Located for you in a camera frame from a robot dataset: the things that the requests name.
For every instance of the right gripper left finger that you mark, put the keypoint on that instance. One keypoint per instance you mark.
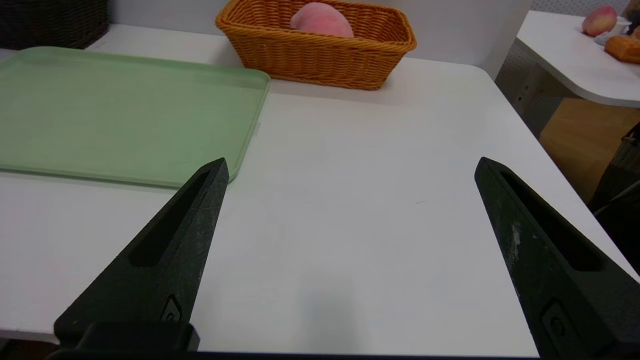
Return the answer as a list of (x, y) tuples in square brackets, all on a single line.
[(165, 270)]

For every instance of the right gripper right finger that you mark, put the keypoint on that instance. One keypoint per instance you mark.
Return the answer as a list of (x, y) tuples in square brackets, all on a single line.
[(565, 280)]

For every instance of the pink plush peach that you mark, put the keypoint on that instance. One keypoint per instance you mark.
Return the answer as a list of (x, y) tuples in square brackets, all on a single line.
[(320, 21)]

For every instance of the orange wicker basket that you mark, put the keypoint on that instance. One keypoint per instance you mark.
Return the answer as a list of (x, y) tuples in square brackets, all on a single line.
[(320, 60)]

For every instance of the dark brown wicker basket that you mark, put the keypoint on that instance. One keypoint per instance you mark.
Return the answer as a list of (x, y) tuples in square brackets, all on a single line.
[(55, 22)]

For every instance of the green plastic tray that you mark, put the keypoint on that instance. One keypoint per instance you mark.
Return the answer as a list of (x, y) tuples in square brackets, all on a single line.
[(120, 115)]

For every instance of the white side table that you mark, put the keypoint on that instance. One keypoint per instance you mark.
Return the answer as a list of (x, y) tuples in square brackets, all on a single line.
[(575, 60)]

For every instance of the orange waffle toy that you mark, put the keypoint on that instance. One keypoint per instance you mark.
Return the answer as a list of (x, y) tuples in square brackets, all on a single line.
[(624, 48)]

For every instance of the small toy peach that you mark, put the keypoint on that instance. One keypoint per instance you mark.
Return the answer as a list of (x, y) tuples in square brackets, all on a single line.
[(599, 20)]

